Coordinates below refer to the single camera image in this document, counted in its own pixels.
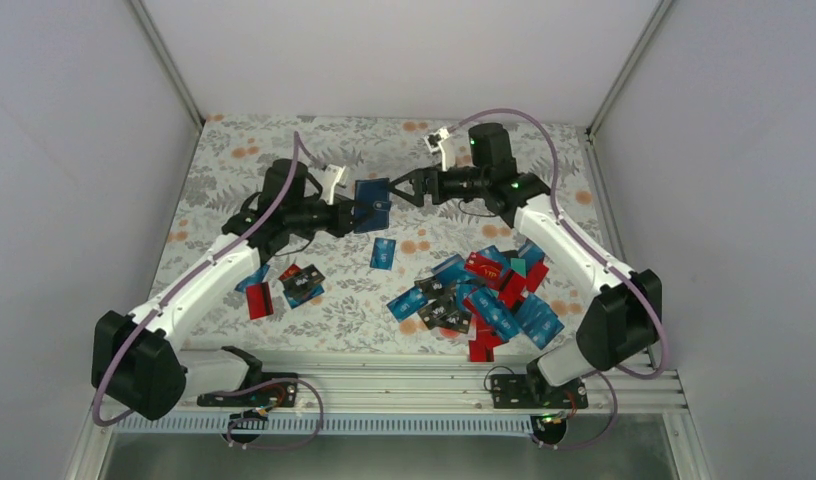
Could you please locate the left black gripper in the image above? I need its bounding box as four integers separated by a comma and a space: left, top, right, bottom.
285, 193, 372, 238

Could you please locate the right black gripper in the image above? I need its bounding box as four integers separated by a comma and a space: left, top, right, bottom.
387, 163, 488, 207

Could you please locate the navy blue card holder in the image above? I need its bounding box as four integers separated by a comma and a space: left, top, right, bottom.
354, 178, 392, 231

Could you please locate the lone blue credit card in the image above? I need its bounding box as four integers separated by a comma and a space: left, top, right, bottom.
370, 237, 396, 270

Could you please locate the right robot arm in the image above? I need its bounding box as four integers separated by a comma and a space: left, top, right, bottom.
390, 123, 665, 407

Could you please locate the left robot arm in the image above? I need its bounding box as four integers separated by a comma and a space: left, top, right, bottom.
91, 159, 357, 426

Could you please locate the black visa card left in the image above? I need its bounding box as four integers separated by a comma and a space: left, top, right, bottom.
281, 264, 325, 294

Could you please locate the blue card pile left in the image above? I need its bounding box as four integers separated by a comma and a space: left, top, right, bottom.
386, 286, 428, 322

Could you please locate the blue card pile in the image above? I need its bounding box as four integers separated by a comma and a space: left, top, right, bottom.
386, 286, 428, 322
514, 295, 564, 349
464, 288, 522, 342

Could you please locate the red VIP card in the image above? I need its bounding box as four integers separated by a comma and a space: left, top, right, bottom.
464, 252, 510, 290

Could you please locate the blue card under black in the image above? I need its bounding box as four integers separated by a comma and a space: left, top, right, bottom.
283, 285, 325, 309

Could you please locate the teal card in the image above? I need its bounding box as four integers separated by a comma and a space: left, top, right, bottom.
509, 257, 528, 277

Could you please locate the black visa card pile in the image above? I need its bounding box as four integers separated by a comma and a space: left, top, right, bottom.
418, 298, 471, 334

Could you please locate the red card left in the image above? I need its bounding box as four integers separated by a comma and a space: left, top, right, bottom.
245, 283, 274, 320

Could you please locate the red card pile right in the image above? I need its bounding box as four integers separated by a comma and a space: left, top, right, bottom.
497, 263, 549, 308

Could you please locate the red card pile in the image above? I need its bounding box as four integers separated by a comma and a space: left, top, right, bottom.
468, 329, 505, 363
497, 263, 549, 308

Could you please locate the blue card pile centre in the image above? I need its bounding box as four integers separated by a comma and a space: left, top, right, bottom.
464, 288, 522, 342

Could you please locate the red card pile bottom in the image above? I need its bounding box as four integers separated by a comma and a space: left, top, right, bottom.
468, 329, 505, 363

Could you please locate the blue card pile right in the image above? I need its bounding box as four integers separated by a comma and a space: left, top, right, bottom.
514, 295, 564, 349

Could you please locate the floral patterned table mat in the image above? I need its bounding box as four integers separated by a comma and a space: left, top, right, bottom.
134, 113, 631, 357

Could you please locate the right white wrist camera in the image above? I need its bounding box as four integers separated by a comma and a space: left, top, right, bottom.
424, 127, 456, 172

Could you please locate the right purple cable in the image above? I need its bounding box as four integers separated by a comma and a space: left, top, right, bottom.
444, 107, 668, 453

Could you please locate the aluminium rail frame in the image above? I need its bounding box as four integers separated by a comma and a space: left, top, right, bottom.
93, 349, 689, 415

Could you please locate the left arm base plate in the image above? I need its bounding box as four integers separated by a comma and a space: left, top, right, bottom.
196, 372, 299, 409

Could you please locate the blue slotted cable duct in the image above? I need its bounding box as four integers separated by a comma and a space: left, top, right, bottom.
115, 412, 532, 437

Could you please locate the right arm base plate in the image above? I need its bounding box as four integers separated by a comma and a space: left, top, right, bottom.
489, 373, 589, 410

